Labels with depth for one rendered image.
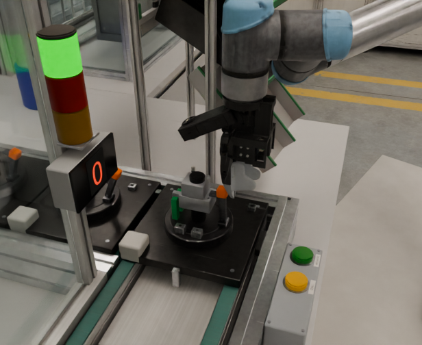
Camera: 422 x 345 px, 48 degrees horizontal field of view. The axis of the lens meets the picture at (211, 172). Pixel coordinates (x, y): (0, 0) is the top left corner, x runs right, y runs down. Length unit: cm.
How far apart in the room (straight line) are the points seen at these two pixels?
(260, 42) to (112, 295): 50
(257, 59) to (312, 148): 77
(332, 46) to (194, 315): 51
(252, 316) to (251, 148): 28
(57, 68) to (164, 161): 78
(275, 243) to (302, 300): 16
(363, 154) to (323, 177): 186
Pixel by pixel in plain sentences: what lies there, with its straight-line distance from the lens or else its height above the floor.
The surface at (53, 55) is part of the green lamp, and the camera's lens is 64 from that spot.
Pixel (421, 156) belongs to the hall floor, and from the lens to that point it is 330.
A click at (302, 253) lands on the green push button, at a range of 92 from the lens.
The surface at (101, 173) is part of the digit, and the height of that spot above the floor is 120.
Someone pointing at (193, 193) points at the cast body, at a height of 107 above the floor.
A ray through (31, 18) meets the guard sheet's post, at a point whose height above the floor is 143.
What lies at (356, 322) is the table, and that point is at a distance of 99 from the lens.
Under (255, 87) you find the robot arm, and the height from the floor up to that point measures 130.
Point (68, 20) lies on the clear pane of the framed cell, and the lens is 198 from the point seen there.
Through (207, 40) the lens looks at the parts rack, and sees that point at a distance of 98.
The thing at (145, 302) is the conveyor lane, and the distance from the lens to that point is 91.
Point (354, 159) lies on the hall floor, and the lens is 313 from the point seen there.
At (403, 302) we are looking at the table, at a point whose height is 86.
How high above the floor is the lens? 160
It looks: 34 degrees down
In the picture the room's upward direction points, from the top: straight up
